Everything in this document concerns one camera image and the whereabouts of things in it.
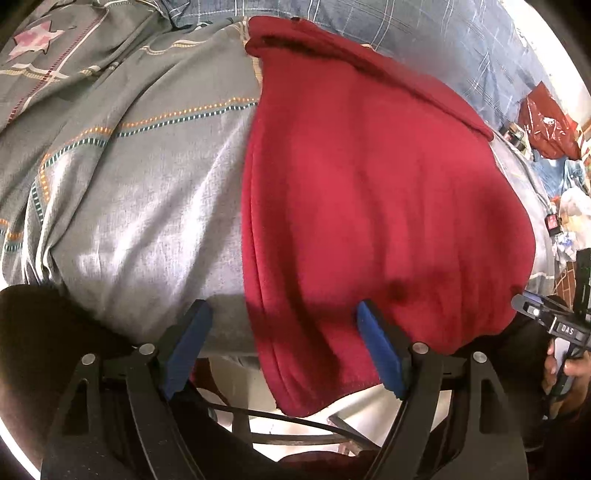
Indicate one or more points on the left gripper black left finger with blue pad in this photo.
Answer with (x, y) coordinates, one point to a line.
(114, 419)

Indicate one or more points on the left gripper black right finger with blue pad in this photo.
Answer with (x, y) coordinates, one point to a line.
(455, 421)

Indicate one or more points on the red knit garment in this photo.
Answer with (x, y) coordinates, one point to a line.
(365, 179)

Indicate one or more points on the person's right hand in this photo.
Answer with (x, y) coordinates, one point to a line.
(578, 370)

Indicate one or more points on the small red tag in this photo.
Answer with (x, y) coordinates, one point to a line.
(553, 224)

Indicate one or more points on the blue fabric pile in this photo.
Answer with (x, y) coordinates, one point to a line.
(561, 174)

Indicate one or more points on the red plastic bag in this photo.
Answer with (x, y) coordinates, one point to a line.
(550, 131)

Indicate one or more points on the dark jar on nightstand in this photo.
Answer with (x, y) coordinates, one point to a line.
(516, 136)

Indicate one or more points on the blue plaid pillow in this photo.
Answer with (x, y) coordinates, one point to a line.
(474, 47)

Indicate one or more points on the grey plaid bed sheet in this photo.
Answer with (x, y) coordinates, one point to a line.
(122, 146)

